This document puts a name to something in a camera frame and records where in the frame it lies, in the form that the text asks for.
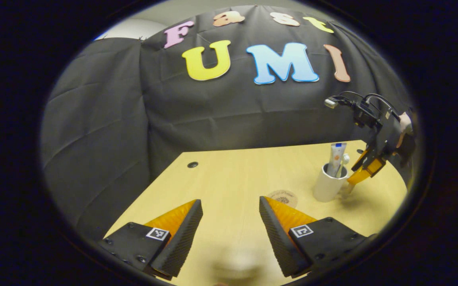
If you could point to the light wooden desktop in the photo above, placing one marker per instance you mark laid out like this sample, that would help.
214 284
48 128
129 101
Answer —
233 178

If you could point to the black backdrop cloth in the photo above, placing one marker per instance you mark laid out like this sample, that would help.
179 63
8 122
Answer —
213 111

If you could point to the white toothpaste tube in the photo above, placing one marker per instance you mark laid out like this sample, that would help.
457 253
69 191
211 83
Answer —
336 157

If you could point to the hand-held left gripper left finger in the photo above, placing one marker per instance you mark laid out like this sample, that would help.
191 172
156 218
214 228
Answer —
177 244

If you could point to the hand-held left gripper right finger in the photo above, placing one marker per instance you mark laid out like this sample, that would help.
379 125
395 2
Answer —
278 242

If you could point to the round cork coaster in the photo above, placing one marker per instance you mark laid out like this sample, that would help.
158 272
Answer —
284 196

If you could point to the white toothbrush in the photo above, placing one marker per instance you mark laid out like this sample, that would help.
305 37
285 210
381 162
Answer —
345 159

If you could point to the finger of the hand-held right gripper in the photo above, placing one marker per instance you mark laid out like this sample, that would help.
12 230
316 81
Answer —
366 171
363 155

